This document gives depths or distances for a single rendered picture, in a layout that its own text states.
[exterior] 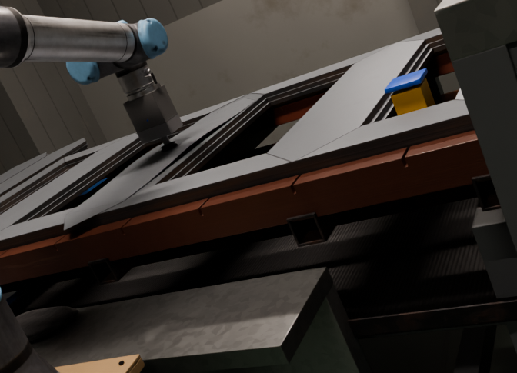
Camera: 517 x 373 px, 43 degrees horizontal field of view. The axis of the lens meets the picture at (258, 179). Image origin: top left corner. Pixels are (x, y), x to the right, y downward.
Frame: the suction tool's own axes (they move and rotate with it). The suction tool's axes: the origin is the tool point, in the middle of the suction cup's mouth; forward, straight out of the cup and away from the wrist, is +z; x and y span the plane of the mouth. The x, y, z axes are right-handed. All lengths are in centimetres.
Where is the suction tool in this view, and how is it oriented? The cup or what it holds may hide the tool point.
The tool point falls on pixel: (171, 152)
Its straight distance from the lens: 155.2
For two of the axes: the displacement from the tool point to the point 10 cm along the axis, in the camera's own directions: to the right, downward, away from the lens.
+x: -3.3, 4.0, -8.6
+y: -8.6, 2.5, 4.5
